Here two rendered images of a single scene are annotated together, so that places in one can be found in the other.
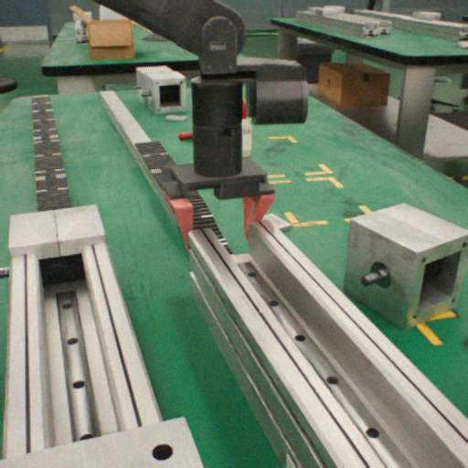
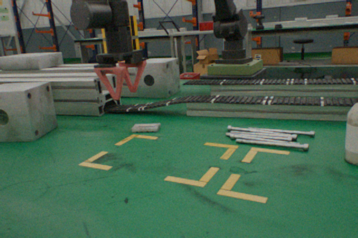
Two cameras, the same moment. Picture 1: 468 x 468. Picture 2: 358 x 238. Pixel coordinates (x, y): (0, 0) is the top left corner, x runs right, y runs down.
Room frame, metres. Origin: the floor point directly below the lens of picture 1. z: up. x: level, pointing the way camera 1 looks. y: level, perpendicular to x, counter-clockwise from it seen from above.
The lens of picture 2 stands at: (1.20, -0.46, 0.97)
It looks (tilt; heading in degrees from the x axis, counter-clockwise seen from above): 16 degrees down; 131
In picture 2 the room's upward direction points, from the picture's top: 4 degrees counter-clockwise
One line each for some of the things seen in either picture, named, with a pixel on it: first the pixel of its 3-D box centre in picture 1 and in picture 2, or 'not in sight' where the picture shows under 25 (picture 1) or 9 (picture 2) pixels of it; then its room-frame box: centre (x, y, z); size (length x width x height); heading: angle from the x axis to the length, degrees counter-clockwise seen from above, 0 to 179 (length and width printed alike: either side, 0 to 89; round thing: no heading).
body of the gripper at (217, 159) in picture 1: (218, 154); (119, 43); (0.62, 0.02, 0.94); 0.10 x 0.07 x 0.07; 109
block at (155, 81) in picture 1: (162, 92); not in sight; (1.55, 0.20, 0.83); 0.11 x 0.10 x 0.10; 108
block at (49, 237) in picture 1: (50, 263); (160, 76); (0.56, 0.21, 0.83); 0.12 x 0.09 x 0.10; 109
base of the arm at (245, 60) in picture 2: not in sight; (233, 51); (0.56, 0.62, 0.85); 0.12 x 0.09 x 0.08; 4
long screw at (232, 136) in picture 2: not in sight; (263, 140); (0.98, -0.01, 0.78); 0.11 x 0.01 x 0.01; 11
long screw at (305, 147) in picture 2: not in sight; (270, 143); (1.00, -0.02, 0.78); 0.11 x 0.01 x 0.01; 11
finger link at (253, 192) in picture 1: (238, 207); (117, 77); (0.63, 0.00, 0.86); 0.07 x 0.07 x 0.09; 19
